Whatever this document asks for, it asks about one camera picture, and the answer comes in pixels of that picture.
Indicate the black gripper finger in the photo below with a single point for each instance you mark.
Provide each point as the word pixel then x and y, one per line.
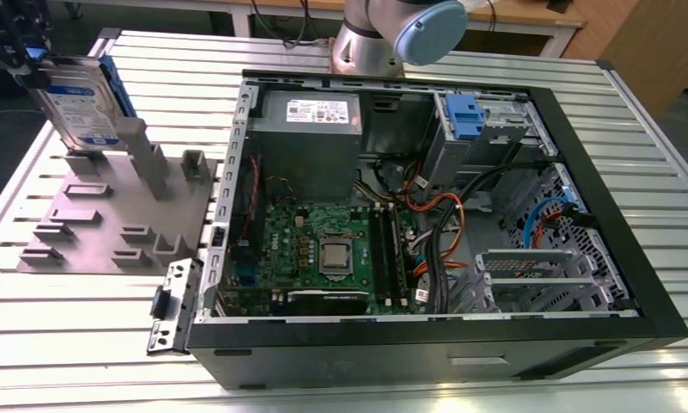
pixel 29 73

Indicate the hard disk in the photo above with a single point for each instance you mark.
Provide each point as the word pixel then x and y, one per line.
pixel 80 112

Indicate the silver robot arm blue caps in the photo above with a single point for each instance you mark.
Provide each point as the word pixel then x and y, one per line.
pixel 367 47

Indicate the grey parts rack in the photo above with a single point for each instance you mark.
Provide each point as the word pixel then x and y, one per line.
pixel 123 206

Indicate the white desk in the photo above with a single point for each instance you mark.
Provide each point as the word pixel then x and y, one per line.
pixel 240 23

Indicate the grey power supply unit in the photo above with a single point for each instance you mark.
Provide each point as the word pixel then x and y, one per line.
pixel 304 163

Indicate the green motherboard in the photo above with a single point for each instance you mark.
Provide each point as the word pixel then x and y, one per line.
pixel 287 258

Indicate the CPU socket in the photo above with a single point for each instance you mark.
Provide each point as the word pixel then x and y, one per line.
pixel 322 258

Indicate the silver CPU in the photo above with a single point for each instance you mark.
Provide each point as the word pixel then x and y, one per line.
pixel 336 257

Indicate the black graphics card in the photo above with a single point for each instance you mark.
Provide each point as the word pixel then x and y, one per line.
pixel 322 301

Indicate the black RAM slot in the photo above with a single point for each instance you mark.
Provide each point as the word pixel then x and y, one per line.
pixel 399 258
pixel 382 258

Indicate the blue plastic drive latch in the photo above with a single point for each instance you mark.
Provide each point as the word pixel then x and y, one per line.
pixel 464 116

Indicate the grey metal drive cage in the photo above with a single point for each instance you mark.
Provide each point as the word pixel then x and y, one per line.
pixel 464 159

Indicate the black open PC case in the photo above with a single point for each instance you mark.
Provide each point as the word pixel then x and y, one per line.
pixel 379 344

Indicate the wooden desk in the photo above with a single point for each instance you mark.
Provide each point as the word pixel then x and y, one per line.
pixel 539 13

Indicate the brown wooden cabinet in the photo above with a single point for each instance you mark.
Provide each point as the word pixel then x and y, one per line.
pixel 659 47

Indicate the grey metal case bracket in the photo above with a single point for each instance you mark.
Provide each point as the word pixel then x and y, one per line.
pixel 177 301

